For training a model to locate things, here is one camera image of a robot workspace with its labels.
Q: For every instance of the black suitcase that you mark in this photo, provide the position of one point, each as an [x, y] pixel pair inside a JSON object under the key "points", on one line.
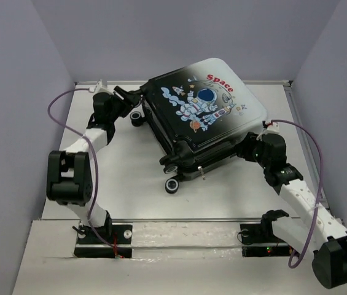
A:
{"points": [[198, 114]]}

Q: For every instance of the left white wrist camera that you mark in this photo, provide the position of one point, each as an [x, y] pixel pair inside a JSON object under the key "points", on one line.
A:
{"points": [[99, 86]]}

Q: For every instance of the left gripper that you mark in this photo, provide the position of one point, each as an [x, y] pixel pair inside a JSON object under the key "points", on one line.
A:
{"points": [[130, 100]]}

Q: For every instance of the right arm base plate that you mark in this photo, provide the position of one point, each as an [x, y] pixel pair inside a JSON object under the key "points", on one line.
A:
{"points": [[256, 243]]}

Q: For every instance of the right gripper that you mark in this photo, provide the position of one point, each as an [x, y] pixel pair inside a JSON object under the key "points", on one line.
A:
{"points": [[251, 139]]}

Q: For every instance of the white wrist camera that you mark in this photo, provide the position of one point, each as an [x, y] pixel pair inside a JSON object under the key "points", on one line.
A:
{"points": [[99, 86], [270, 127]]}

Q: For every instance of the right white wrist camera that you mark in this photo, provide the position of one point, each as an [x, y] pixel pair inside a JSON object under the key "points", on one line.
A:
{"points": [[270, 127]]}

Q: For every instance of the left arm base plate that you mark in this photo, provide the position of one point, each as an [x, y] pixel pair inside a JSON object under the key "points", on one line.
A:
{"points": [[117, 246]]}

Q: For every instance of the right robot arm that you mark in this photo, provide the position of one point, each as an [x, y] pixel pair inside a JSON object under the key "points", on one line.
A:
{"points": [[321, 234]]}

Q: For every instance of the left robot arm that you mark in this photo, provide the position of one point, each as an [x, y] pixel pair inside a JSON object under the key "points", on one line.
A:
{"points": [[73, 173]]}

